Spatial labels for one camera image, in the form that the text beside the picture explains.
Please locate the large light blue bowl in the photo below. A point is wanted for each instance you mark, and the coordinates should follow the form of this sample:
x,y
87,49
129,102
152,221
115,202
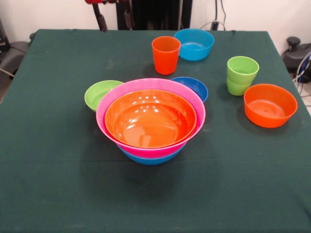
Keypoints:
x,y
150,161

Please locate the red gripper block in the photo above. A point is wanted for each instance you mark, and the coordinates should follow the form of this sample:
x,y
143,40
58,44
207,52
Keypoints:
x,y
97,1

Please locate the grey pedestal foot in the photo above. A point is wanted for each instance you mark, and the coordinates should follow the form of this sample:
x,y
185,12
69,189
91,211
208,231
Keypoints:
x,y
295,54
12,55

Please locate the dark green table cloth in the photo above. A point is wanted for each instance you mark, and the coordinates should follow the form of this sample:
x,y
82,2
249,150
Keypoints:
x,y
230,194

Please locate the small light blue bowl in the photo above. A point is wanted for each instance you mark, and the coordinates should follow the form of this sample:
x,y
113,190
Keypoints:
x,y
194,52

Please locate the green cup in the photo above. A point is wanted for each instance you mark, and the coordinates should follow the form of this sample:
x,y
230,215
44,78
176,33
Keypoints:
x,y
239,82

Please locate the green bowl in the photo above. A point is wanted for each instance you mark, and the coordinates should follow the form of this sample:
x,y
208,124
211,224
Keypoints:
x,y
94,94

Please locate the orange cup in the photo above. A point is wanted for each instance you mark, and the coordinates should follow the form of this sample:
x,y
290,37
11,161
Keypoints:
x,y
165,60

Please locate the dark blue bowl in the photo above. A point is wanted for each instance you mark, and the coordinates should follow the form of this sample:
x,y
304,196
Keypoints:
x,y
196,87

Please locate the large pink bowl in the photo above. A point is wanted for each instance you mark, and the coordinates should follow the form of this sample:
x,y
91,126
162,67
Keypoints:
x,y
155,83

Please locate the large orange bowl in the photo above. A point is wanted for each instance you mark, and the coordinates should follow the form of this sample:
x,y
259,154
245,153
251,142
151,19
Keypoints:
x,y
109,132
150,121

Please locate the small orange bowl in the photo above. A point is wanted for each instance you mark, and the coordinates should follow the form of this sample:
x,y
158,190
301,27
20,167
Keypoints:
x,y
269,116

